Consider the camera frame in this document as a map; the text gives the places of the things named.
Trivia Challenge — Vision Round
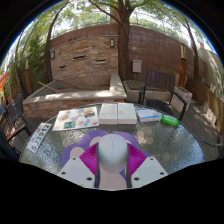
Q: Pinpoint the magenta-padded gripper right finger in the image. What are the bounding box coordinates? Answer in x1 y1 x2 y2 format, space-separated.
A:
125 142 169 189

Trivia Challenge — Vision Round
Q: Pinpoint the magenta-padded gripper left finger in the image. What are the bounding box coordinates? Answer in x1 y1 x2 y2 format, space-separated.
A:
56 142 102 189

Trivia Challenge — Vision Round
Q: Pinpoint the light grey computer mouse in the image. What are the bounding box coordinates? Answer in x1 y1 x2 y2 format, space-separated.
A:
97 133 130 174

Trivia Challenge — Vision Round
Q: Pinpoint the purple paw-shaped mouse pad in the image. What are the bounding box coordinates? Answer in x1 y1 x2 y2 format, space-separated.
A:
60 129 153 190

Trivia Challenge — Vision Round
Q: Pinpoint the white printed label card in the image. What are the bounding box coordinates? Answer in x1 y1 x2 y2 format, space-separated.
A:
26 122 53 154

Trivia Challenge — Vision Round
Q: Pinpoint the colourful picture sheet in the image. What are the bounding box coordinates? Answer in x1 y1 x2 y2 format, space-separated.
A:
52 106 100 132

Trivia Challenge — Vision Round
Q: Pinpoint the green wrapped pack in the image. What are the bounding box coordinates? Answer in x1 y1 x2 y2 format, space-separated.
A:
161 114 180 127

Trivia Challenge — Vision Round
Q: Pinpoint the flat white box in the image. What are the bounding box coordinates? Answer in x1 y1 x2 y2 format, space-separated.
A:
117 102 138 126
98 102 119 126

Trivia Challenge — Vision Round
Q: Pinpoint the black metal armchair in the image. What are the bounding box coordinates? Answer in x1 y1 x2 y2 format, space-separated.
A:
199 134 224 152

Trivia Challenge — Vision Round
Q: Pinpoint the black metal mesh chair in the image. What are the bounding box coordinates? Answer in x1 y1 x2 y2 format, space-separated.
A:
0 91 34 162

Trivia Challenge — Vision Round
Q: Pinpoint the dark slatted patio chair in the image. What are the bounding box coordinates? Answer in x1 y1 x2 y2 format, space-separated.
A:
138 69 189 122

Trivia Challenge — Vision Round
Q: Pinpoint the thin leaning tree trunk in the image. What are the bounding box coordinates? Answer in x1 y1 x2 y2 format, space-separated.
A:
44 0 72 84

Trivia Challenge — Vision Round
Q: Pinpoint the slim dark tree trunk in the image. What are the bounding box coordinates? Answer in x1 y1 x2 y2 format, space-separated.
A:
184 19 202 81

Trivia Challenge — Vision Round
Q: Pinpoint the large brown tree trunk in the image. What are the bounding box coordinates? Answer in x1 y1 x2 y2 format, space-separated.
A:
88 0 135 81

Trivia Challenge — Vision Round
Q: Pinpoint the white wall-mounted utility box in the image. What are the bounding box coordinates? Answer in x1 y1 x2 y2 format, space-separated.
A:
132 59 143 74

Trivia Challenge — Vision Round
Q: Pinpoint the wooden post with lamp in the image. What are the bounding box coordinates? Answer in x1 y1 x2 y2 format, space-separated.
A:
178 42 188 88

